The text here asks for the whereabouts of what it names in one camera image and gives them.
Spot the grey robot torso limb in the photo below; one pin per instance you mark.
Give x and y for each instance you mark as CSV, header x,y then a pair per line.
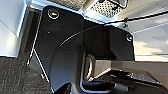
x,y
81,85

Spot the round silver base bolt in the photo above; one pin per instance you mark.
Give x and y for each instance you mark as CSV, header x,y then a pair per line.
x,y
53,13
129,37

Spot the brown storage basket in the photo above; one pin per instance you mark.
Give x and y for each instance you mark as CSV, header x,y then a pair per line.
x,y
106,8

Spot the white wardrobe body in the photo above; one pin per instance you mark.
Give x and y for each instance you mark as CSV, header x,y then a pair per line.
x,y
150,40

